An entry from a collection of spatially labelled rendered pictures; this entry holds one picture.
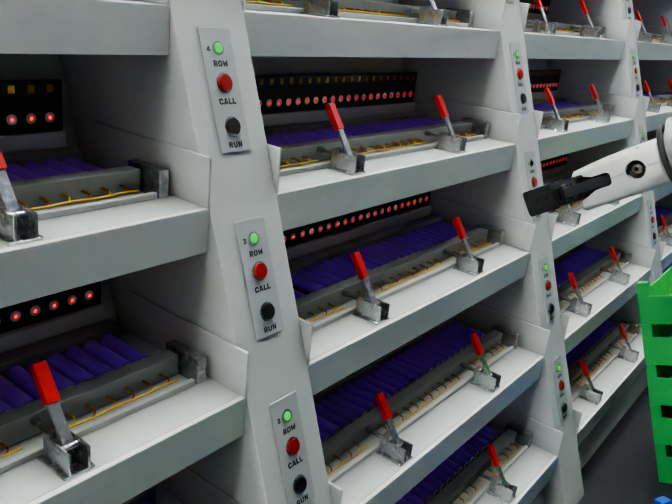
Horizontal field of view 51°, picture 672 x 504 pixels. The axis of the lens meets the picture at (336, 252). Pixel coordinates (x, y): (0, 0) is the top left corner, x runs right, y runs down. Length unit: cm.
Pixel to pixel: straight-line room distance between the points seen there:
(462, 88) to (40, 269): 89
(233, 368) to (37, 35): 35
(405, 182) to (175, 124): 37
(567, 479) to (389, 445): 56
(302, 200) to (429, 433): 41
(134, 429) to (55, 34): 34
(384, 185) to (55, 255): 46
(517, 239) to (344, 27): 55
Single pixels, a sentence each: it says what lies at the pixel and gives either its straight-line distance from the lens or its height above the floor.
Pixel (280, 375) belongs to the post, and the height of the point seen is 51.
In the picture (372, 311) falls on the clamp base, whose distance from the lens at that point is 89.
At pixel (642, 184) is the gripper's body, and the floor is 64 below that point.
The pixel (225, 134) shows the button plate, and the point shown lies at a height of 76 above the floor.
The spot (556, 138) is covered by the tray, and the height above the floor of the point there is 69.
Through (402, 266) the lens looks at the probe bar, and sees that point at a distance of 104.
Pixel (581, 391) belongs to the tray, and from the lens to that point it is 160.
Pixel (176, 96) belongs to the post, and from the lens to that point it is 70.
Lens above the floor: 72
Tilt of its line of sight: 7 degrees down
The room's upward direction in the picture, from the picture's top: 10 degrees counter-clockwise
